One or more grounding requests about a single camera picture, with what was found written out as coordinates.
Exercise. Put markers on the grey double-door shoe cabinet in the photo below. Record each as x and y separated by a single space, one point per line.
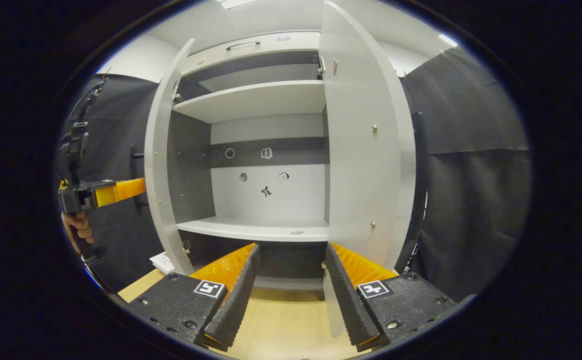
271 200

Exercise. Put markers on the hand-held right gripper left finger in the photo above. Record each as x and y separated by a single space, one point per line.
236 305

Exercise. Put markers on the white booklet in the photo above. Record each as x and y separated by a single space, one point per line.
163 262

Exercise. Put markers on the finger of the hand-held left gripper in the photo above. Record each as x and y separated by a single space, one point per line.
121 192

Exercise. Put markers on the black backdrop cloth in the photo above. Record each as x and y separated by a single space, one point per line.
475 210
121 120

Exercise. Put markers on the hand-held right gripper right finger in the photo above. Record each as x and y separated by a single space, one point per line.
350 305

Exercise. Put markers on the small ceiling light panel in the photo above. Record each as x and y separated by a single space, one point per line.
447 40

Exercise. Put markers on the grey cabinet door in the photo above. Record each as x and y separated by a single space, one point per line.
158 175
355 150

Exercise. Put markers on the white cabinet shelf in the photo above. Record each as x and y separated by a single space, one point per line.
256 100
256 229

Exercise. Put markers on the large ceiling light panel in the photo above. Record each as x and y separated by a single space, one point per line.
231 3

